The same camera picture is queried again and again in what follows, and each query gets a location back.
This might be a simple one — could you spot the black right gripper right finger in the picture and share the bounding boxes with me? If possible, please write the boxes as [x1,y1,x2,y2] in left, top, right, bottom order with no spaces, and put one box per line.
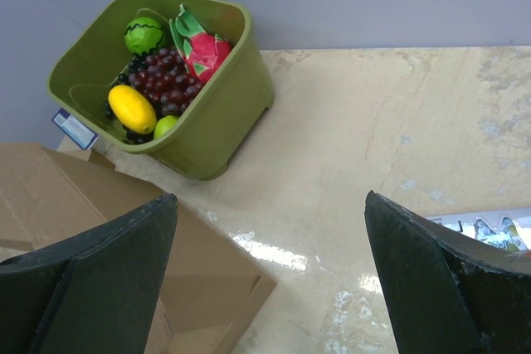
[364,192,530,353]

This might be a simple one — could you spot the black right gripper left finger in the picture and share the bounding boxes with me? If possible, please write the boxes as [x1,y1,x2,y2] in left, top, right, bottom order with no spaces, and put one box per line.
[1,194,178,353]

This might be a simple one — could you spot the cardboard box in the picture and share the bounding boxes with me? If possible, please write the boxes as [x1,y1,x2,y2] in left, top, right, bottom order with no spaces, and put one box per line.
[1,143,275,353]

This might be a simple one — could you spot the purple rectangular box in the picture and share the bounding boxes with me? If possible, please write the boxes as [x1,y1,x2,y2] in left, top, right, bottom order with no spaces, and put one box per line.
[51,109,99,150]

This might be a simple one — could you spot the red white snack packet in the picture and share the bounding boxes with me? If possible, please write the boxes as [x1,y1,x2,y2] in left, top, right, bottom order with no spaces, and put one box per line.
[427,207,530,259]

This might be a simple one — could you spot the green toy lime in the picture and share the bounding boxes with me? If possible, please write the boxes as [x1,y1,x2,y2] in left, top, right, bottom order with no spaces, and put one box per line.
[153,115,179,139]

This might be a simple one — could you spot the dark purple toy grapes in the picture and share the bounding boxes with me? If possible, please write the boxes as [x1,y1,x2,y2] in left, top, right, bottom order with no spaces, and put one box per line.
[130,48,204,119]

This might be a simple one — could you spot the black toy grapes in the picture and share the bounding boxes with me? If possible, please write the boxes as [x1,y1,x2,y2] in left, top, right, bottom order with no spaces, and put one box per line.
[103,58,153,145]

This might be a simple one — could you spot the olive green plastic bin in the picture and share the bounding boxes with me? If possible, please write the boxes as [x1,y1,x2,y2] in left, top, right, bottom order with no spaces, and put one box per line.
[48,0,274,180]

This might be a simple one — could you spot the pink toy dragon fruit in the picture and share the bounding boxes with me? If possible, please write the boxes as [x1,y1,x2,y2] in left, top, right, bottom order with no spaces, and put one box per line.
[169,3,232,84]

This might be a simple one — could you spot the green toy melon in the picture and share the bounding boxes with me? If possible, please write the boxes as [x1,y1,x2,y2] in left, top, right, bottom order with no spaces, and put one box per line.
[124,17,165,55]

